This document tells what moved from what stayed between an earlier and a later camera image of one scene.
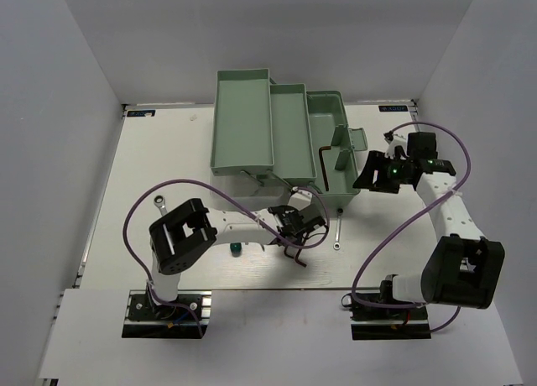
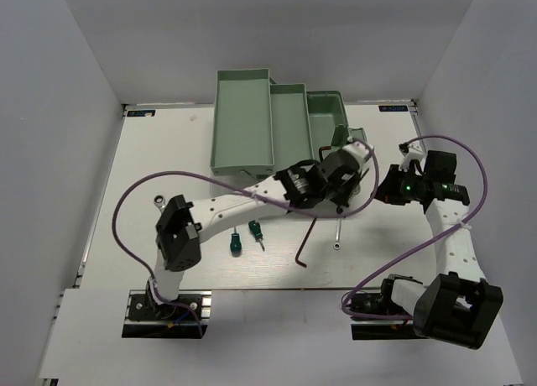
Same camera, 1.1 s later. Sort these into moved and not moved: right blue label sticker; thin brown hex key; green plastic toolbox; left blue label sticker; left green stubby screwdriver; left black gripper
Moved: left black gripper; thin brown hex key
Not moved: green plastic toolbox; right blue label sticker; left blue label sticker; left green stubby screwdriver
